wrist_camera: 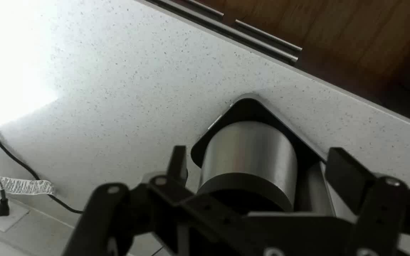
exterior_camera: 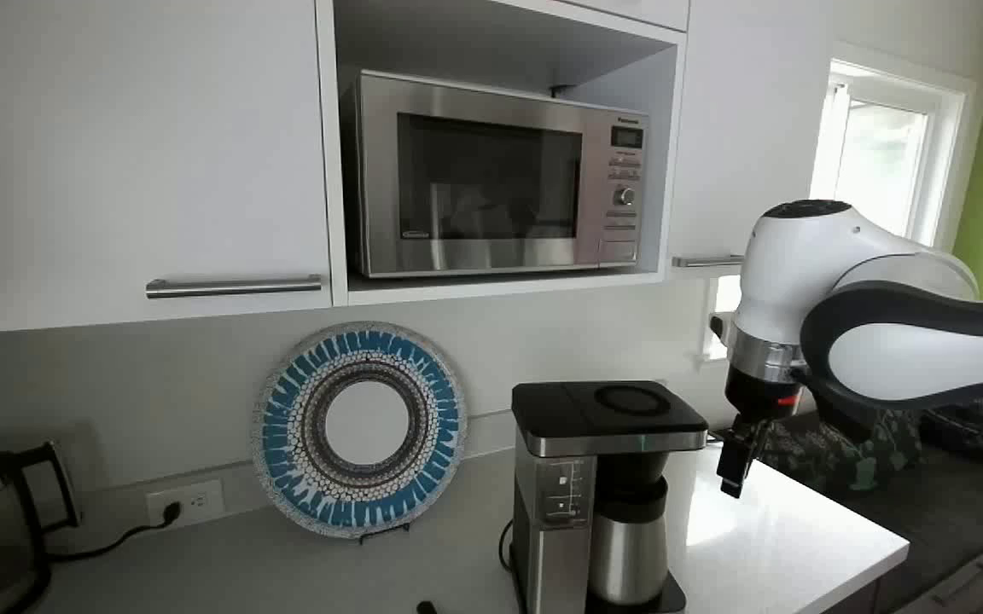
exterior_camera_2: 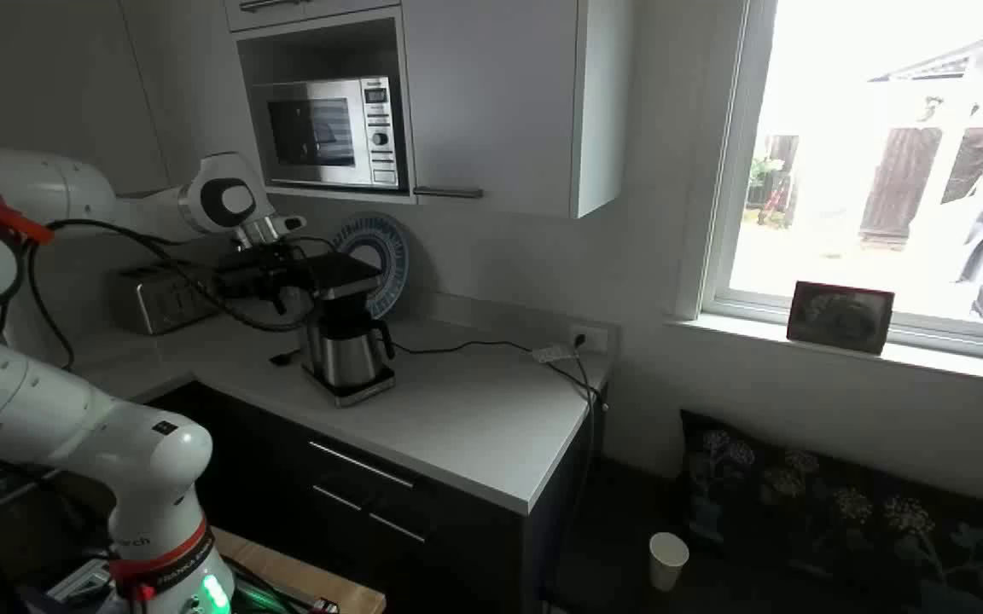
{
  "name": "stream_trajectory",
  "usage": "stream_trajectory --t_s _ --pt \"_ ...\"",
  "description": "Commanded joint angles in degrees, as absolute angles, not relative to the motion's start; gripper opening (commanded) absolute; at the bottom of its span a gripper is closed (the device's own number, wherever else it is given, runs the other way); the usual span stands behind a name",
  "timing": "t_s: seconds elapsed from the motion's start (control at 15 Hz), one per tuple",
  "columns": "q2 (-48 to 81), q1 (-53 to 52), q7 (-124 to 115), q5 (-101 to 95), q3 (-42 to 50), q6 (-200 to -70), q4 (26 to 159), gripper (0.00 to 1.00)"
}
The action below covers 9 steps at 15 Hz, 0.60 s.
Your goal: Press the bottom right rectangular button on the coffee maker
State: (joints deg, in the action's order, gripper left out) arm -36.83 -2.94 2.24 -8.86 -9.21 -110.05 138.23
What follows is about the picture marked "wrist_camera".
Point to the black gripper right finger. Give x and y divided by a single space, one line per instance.
380 208

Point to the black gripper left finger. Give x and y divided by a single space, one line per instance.
105 213

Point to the black power plug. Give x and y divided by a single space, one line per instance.
1 206

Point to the white wall socket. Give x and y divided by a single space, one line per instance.
10 213

